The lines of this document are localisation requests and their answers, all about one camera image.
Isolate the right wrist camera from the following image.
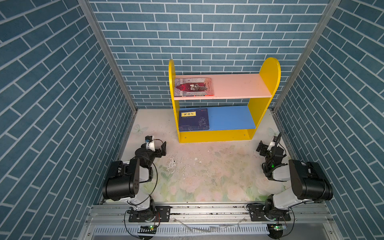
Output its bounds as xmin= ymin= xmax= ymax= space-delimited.
xmin=267 ymin=136 xmax=279 ymax=151

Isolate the aluminium corner post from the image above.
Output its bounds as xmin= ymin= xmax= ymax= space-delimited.
xmin=78 ymin=0 xmax=137 ymax=114
xmin=272 ymin=0 xmax=341 ymax=115

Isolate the black mounting plate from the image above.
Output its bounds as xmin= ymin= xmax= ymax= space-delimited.
xmin=246 ymin=204 xmax=291 ymax=222
xmin=128 ymin=206 xmax=171 ymax=223

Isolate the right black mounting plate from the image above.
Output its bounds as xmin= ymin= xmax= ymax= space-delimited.
xmin=246 ymin=204 xmax=291 ymax=222

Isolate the right aluminium corner post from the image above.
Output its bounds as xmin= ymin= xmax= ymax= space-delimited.
xmin=272 ymin=0 xmax=341 ymax=115

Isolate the left aluminium corner post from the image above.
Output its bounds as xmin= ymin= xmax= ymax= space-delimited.
xmin=78 ymin=0 xmax=137 ymax=114

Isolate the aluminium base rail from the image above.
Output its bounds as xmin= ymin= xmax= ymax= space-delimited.
xmin=80 ymin=202 xmax=342 ymax=240

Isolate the white slotted cable duct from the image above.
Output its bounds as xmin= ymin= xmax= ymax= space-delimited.
xmin=93 ymin=224 xmax=269 ymax=237

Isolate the navy book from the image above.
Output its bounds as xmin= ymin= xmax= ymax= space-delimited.
xmin=179 ymin=108 xmax=210 ymax=132

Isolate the left green circuit board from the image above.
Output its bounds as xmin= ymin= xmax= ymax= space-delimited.
xmin=138 ymin=226 xmax=158 ymax=235

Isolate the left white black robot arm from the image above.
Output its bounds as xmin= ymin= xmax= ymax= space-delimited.
xmin=102 ymin=140 xmax=167 ymax=223

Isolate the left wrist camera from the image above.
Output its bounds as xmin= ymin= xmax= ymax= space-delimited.
xmin=145 ymin=136 xmax=156 ymax=152

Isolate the pink red cover book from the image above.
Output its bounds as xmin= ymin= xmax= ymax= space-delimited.
xmin=174 ymin=78 xmax=214 ymax=97

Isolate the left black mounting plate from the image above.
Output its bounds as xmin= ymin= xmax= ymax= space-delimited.
xmin=128 ymin=206 xmax=171 ymax=223

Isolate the yellow pink blue bookshelf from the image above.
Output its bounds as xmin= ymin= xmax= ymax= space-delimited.
xmin=169 ymin=58 xmax=282 ymax=144

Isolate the right green circuit board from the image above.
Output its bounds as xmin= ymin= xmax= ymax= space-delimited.
xmin=267 ymin=224 xmax=284 ymax=240

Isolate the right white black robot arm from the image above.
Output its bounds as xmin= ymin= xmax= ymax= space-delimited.
xmin=256 ymin=138 xmax=334 ymax=221

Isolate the green circuit board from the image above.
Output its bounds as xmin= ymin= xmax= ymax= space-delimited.
xmin=267 ymin=224 xmax=284 ymax=240
xmin=138 ymin=226 xmax=158 ymax=235

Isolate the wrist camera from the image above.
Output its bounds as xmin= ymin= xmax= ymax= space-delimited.
xmin=267 ymin=136 xmax=279 ymax=151
xmin=145 ymin=136 xmax=156 ymax=152

